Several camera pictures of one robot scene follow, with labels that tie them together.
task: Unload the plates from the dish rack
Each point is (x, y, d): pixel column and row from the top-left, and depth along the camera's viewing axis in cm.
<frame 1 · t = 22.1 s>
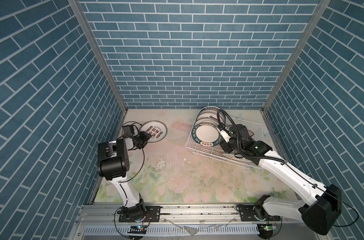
left hand: (150, 136, 100), fingers open
right hand: (224, 135, 80), fingers open
plate with red characters: (158, 130, 110), on the table
dark green rim rear plate: (209, 108, 100), point 19 cm above the table

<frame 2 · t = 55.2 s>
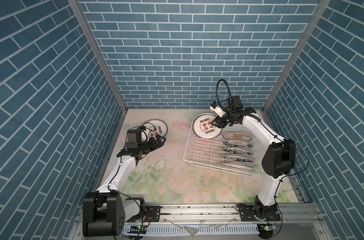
left hand: (160, 141, 84), fingers open
right hand: (214, 118, 91), fingers open
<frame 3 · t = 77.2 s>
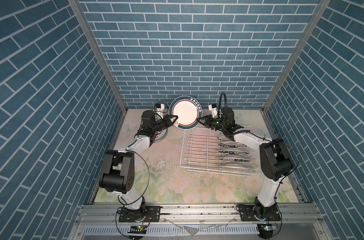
left hand: (178, 117, 85), fingers closed
right hand: (195, 118, 87), fingers closed
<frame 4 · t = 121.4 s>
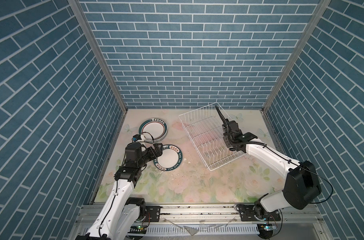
left hand: (157, 146, 80), fingers open
right hand: (231, 134, 88), fingers open
dark green rim rear plate: (154, 128, 107), point 3 cm above the table
small plate: (170, 159, 93), point 2 cm above the table
